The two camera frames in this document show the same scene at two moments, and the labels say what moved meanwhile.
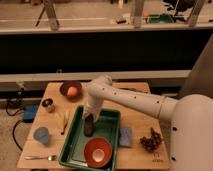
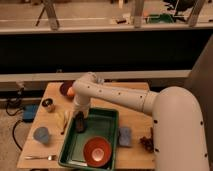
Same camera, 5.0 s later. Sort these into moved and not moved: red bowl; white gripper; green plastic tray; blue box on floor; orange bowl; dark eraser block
Moved: white gripper; dark eraser block
Not moved: red bowl; blue box on floor; orange bowl; green plastic tray
